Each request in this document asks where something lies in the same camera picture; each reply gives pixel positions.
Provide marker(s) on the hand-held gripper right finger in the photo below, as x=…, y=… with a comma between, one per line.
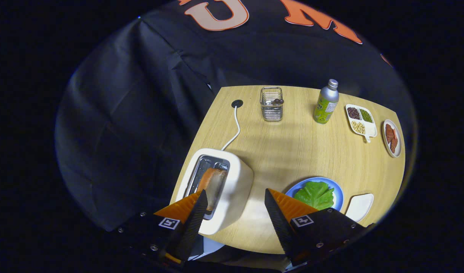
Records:
x=279, y=223

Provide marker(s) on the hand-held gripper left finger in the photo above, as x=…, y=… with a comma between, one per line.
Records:
x=195, y=223

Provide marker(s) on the toasted bread slice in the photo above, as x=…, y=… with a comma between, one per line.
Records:
x=214, y=185

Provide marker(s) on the green lettuce leaf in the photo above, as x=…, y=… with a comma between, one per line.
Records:
x=315, y=195

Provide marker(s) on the white toaster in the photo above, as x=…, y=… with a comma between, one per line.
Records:
x=237, y=185

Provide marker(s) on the blue round plate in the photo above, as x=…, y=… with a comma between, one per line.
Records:
x=338, y=193

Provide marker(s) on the white square plate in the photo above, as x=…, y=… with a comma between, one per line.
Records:
x=360, y=206

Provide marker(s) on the pile of yellow soybeans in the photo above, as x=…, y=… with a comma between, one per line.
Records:
x=358, y=127

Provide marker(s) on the metal bottle with green label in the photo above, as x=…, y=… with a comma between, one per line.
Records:
x=324, y=108

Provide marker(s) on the white divided dish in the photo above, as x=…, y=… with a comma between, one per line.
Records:
x=369, y=131

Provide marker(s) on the pile of dark red beans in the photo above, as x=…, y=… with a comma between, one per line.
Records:
x=353, y=113

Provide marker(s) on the brown meat slice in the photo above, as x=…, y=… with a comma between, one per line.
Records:
x=394, y=146
x=389, y=132

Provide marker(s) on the pile of green beans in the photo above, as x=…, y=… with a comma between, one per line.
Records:
x=366, y=115

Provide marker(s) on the white oval plate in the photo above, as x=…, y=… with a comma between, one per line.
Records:
x=398, y=149

